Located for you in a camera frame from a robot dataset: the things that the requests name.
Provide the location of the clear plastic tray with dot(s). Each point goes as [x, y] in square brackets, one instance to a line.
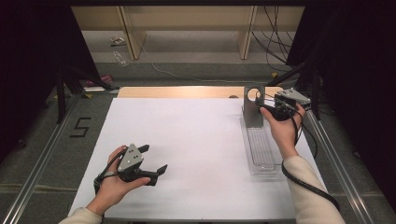
[260, 146]

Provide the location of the flat white item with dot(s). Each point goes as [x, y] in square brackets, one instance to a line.
[93, 89]

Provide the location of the black metal stand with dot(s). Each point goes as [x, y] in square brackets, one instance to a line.
[316, 90]
[61, 96]

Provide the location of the person's left hand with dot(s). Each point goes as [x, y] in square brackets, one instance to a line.
[110, 193]

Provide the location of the pink object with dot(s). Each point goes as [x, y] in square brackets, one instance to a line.
[104, 79]

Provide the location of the person's right hand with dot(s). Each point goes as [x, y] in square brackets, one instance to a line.
[285, 133]

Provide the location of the metal floor rail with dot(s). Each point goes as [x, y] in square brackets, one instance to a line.
[339, 168]
[37, 174]

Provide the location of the small grey white item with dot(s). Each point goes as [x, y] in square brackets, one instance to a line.
[117, 41]

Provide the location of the black curtain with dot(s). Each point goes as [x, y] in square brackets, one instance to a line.
[31, 62]
[358, 77]

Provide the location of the clear plastic item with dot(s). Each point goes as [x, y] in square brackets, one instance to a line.
[120, 58]

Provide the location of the light wooden shelf unit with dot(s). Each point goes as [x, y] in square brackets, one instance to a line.
[186, 18]

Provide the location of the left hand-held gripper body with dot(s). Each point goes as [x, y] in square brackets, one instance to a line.
[131, 158]

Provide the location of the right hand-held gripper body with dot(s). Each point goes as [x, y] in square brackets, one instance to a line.
[283, 110]

